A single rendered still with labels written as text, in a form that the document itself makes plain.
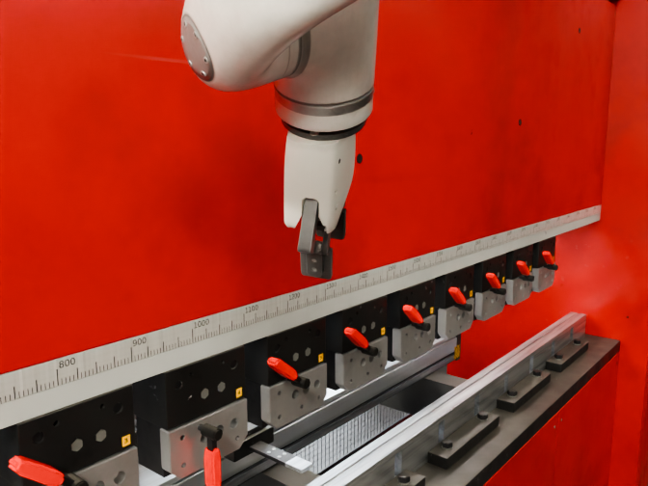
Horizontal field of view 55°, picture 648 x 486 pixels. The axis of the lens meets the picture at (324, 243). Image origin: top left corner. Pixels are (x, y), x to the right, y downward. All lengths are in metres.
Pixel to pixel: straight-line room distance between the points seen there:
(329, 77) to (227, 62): 0.10
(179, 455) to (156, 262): 0.28
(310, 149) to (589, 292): 2.25
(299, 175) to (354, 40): 0.12
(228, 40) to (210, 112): 0.49
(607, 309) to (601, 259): 0.20
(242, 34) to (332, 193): 0.19
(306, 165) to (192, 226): 0.38
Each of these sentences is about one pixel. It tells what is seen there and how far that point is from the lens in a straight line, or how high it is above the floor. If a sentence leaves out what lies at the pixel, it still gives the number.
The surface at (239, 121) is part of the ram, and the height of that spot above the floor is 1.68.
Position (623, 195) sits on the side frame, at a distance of 2.61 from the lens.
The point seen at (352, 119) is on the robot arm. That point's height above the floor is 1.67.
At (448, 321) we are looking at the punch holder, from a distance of 1.53.
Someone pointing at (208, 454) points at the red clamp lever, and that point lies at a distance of 0.95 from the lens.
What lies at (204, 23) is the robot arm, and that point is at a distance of 0.42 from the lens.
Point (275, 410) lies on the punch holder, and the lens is 1.07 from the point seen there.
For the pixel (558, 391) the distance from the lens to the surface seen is 2.11.
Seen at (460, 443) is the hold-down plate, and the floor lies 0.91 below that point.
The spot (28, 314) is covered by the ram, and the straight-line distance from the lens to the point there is 0.77.
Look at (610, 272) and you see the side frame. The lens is 2.66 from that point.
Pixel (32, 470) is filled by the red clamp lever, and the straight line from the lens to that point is 0.78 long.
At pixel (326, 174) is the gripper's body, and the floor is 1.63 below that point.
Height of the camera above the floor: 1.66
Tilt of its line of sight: 10 degrees down
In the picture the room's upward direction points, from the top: straight up
